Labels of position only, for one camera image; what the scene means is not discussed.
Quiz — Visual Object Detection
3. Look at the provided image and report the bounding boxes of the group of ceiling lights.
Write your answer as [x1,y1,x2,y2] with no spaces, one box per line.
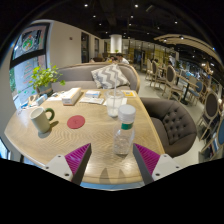
[83,2,188,41]

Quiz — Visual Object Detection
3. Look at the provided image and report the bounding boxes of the grey tufted armchair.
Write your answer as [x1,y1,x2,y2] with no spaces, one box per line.
[139,96,198,158]

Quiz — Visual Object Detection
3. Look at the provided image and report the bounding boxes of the person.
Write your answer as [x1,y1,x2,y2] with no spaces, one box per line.
[114,52,130,65]

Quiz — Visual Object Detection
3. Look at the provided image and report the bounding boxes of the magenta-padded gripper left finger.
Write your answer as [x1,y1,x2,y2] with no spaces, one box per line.
[42,143,92,186]

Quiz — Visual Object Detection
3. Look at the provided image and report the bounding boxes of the white cardboard box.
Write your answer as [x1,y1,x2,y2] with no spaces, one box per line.
[61,87,82,106]

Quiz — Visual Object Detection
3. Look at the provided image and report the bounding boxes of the grey white chevron cushion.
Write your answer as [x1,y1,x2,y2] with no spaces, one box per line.
[90,63,131,90]

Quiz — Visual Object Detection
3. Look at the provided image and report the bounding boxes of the clear plastic water bottle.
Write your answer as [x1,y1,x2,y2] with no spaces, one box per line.
[113,104,137,156]

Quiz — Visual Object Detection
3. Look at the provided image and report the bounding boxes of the dark-framed window with decals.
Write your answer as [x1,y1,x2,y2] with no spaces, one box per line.
[9,22,51,104]

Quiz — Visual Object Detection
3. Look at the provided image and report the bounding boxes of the white mug with green handle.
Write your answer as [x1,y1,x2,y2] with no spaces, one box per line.
[28,106,55,134]

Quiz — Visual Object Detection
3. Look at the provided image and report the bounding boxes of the green potted plant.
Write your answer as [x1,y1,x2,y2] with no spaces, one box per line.
[29,64,67,96]

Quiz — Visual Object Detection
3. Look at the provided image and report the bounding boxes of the flat round red coaster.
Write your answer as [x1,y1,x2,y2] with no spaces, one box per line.
[66,114,86,130]

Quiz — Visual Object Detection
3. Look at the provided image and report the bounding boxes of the light blue tissue pack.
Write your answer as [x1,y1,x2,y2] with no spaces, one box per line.
[34,93,49,106]

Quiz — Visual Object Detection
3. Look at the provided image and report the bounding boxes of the yellow card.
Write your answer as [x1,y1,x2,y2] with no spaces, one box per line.
[121,89,137,98]

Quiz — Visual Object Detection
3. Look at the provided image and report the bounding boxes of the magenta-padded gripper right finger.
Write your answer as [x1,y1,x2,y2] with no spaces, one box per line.
[132,143,184,186]

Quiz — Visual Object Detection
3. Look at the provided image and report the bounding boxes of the group of wooden chairs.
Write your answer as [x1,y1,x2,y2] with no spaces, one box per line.
[144,58,224,161]

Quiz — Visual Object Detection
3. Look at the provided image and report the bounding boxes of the grey curved sofa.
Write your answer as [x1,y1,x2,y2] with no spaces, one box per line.
[51,62,142,94]

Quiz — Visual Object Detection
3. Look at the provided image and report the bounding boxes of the white printed pamphlet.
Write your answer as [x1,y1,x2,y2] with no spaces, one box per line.
[79,90,105,105]

